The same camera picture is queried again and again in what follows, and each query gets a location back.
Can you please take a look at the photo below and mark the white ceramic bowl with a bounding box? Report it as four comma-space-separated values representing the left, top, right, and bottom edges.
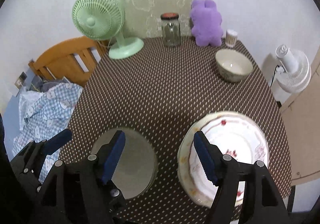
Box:
91, 127, 158, 200

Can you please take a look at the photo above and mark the larger cream plate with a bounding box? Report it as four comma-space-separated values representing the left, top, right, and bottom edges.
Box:
177, 111, 271, 209

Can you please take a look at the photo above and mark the white bowl with green pattern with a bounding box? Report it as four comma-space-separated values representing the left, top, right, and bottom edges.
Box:
215, 48, 253, 83

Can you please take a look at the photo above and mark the blue checkered blanket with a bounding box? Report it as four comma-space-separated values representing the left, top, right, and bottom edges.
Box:
11, 82, 84, 185

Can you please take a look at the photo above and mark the orange wooden headboard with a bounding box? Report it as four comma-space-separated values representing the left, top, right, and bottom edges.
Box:
28, 36, 107, 87

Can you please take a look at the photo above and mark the brown dotted tablecloth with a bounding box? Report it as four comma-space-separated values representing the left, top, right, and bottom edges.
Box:
59, 37, 291, 223

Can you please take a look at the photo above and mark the white standing fan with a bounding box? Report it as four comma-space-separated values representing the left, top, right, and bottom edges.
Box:
276, 44, 312, 94

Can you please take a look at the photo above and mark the green desk fan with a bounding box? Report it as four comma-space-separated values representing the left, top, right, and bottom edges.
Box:
72, 0, 144, 59

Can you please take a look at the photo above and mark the glass jar with red lid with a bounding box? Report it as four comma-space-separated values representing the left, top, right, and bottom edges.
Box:
161, 13, 181, 47

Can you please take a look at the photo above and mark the cotton swab container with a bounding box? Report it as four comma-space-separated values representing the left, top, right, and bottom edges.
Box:
225, 29, 238, 48

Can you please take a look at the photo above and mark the purple plush toy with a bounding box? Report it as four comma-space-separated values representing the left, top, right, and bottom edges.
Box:
190, 0, 223, 47

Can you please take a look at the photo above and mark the wall power socket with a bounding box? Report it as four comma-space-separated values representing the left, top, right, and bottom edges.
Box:
15, 72, 27, 89

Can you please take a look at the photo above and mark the green patterned wall board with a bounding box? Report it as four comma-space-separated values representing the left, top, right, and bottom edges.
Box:
121, 0, 193, 38

